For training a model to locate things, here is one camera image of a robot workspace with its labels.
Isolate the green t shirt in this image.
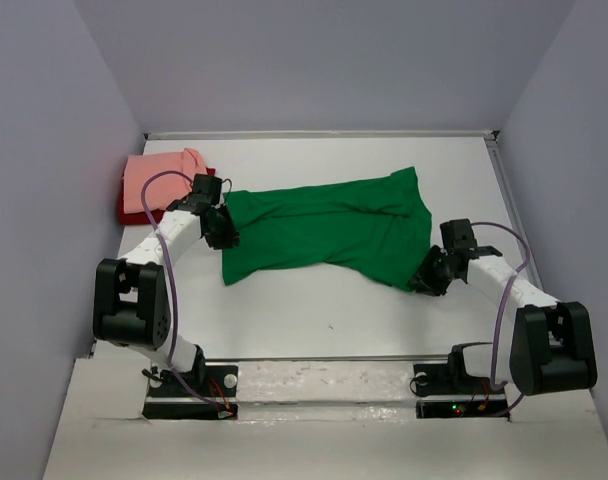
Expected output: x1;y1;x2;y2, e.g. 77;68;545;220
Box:
222;167;432;292

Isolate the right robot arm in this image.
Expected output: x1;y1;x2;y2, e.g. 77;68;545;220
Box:
410;219;598;396

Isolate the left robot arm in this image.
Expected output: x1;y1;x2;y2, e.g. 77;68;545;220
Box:
93;170;239;395

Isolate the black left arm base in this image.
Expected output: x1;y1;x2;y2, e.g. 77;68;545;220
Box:
141;363;239;421

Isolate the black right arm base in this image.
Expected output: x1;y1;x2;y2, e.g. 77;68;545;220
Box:
409;363;509;420

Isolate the pink t shirt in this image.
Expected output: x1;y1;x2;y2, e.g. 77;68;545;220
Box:
122;148;208;214

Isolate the dark red t shirt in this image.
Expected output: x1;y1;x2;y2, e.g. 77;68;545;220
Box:
116;167;216;226

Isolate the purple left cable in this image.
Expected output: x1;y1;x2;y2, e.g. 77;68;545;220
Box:
141;170;235;419

